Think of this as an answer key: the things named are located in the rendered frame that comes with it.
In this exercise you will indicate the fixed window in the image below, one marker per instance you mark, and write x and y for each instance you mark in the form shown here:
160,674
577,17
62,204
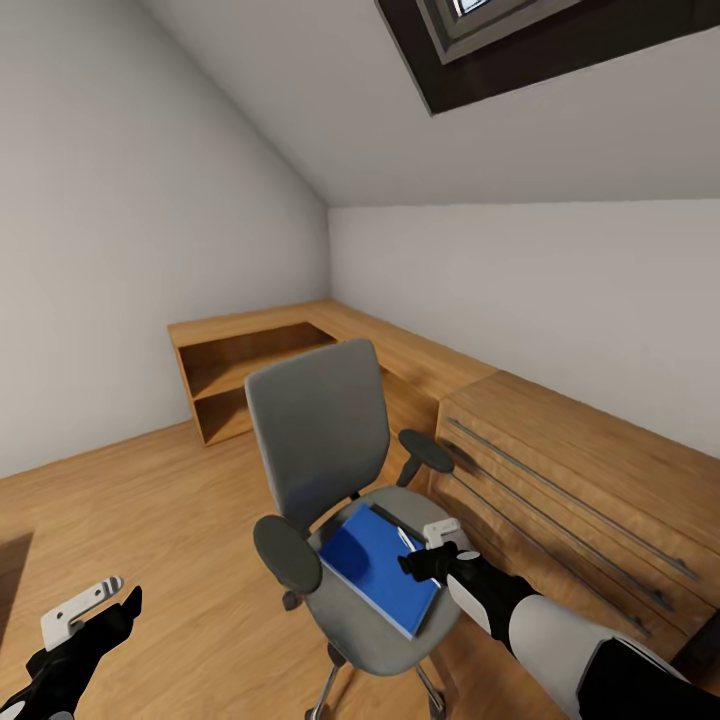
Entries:
464,51

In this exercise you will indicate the folder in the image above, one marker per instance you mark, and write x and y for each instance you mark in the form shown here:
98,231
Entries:
364,553

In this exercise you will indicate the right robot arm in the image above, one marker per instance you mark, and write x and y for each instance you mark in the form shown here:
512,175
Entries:
590,671

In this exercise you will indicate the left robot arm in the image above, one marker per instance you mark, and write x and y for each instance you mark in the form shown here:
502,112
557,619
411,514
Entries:
62,670

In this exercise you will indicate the pen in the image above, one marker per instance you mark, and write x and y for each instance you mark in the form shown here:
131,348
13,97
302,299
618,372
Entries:
407,540

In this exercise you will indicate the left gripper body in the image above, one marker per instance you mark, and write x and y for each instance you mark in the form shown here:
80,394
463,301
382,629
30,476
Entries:
100,634

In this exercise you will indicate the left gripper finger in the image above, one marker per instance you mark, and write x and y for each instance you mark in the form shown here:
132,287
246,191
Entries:
133,605

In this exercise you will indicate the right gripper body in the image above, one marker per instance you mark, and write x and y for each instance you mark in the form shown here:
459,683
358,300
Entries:
424,563

